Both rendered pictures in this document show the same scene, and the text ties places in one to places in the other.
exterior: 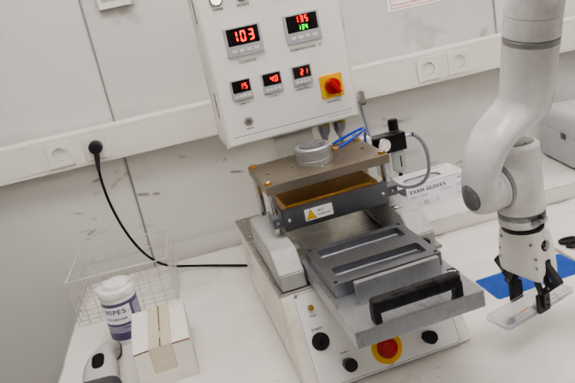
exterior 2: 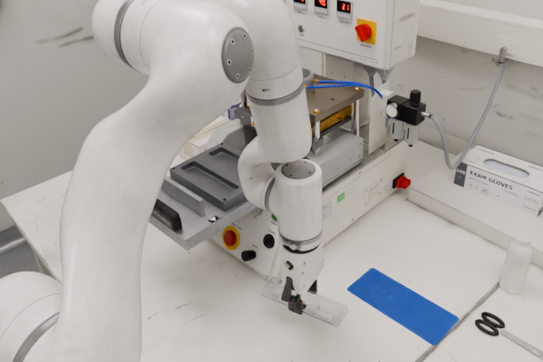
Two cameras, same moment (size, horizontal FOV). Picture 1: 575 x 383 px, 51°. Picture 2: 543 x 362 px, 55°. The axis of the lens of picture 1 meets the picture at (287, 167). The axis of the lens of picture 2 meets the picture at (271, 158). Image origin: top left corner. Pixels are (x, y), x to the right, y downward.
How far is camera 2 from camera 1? 1.22 m
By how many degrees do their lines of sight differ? 56
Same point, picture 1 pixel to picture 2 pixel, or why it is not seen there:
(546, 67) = (258, 119)
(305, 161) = not seen: hidden behind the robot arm
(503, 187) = (257, 194)
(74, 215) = not seen: hidden behind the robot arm
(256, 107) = (308, 19)
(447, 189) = (512, 195)
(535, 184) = (285, 212)
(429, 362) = (241, 269)
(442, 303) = (164, 225)
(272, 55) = not seen: outside the picture
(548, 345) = (284, 334)
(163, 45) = not seen: outside the picture
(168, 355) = (189, 148)
